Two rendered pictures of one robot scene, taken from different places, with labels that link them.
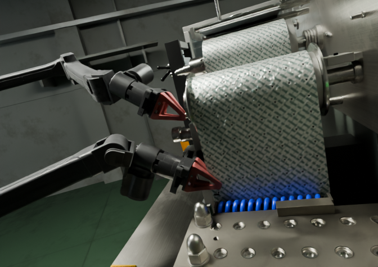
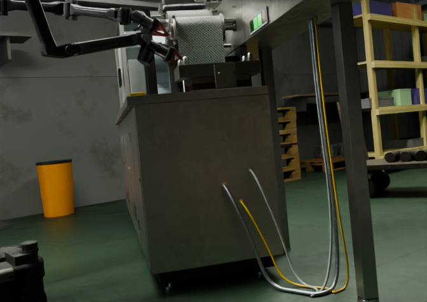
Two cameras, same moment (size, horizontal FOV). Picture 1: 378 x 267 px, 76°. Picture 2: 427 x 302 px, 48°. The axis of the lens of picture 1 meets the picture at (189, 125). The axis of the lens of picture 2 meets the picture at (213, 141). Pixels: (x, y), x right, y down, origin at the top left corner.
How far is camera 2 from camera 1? 2.11 m
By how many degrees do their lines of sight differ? 32
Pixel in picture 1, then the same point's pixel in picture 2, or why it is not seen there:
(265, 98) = (204, 27)
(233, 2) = not seen: hidden behind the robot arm
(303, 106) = (217, 32)
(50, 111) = not seen: outside the picture
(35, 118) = not seen: outside the picture
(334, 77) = (227, 26)
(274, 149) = (206, 47)
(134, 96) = (146, 20)
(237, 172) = (192, 56)
